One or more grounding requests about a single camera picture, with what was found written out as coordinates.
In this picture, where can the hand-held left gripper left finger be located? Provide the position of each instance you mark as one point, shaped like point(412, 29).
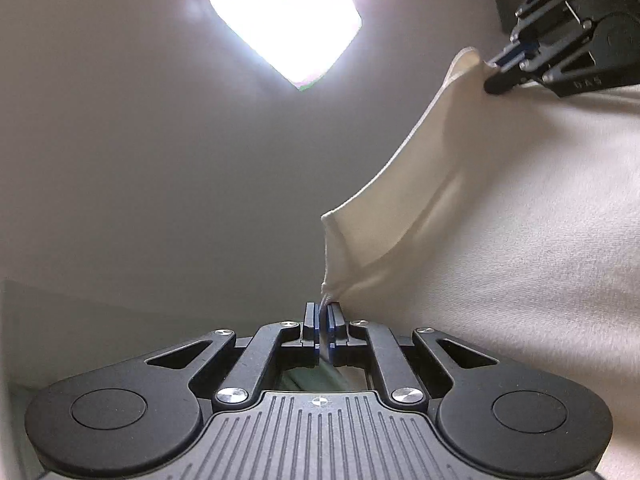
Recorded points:
point(314, 330)

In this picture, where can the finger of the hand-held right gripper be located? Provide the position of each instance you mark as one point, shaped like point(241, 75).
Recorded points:
point(542, 0)
point(505, 82)

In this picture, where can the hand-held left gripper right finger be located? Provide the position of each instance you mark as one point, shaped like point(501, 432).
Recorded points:
point(332, 330)

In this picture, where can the white shirt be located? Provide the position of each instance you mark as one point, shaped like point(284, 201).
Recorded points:
point(500, 235)

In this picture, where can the ceiling light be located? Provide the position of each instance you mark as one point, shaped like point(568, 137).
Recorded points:
point(285, 15)

